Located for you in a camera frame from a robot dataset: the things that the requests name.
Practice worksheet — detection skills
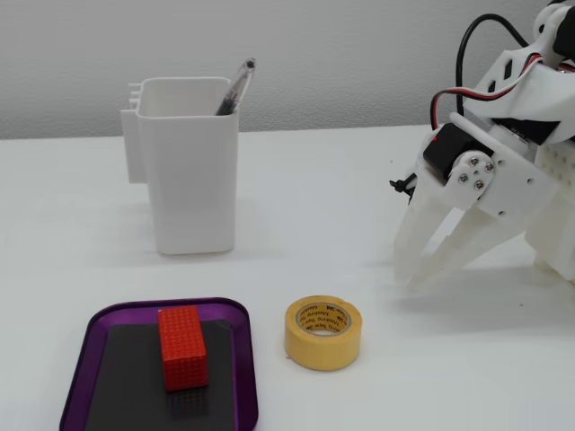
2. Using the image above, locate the red white black servo wire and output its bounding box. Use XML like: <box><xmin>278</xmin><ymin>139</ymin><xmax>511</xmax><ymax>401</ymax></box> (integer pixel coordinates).
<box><xmin>429</xmin><ymin>49</ymin><xmax>575</xmax><ymax>136</ymax></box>

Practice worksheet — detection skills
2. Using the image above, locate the black power cable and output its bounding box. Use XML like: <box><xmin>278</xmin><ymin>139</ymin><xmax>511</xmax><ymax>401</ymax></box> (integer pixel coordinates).
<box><xmin>456</xmin><ymin>13</ymin><xmax>532</xmax><ymax>119</ymax></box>

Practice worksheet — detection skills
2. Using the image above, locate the black zip tie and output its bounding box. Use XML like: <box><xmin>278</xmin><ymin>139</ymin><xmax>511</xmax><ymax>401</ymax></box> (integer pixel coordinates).
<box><xmin>388</xmin><ymin>172</ymin><xmax>421</xmax><ymax>206</ymax></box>

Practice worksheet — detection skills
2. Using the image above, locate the yellow masking tape roll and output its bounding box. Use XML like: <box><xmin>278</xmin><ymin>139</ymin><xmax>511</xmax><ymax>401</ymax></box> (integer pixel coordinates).
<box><xmin>284</xmin><ymin>295</ymin><xmax>364</xmax><ymax>372</ymax></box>

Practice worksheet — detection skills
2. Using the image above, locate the white plastic pen holder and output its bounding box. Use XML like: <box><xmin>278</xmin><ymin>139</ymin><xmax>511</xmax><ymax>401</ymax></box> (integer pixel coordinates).
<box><xmin>119</xmin><ymin>76</ymin><xmax>240</xmax><ymax>257</ymax></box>

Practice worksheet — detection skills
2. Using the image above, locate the red textured block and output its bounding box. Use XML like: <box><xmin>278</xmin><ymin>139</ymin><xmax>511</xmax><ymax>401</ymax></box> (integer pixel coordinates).
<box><xmin>156</xmin><ymin>304</ymin><xmax>210</xmax><ymax>393</ymax></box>

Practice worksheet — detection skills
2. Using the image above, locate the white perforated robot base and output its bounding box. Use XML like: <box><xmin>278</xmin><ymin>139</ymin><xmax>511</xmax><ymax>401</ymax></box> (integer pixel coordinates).
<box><xmin>525</xmin><ymin>142</ymin><xmax>575</xmax><ymax>285</ymax></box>

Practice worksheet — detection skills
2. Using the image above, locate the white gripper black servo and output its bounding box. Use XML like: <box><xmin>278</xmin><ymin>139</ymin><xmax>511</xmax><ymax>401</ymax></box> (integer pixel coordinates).
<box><xmin>394</xmin><ymin>111</ymin><xmax>559</xmax><ymax>292</ymax></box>

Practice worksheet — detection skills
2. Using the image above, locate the purple metal tray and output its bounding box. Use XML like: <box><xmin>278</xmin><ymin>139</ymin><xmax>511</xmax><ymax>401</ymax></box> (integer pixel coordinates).
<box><xmin>58</xmin><ymin>296</ymin><xmax>261</xmax><ymax>431</ymax></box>

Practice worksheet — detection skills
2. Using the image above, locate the clear black ballpoint pen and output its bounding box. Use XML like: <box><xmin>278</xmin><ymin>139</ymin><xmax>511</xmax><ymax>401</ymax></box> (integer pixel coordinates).
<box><xmin>214</xmin><ymin>57</ymin><xmax>258</xmax><ymax>117</ymax></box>

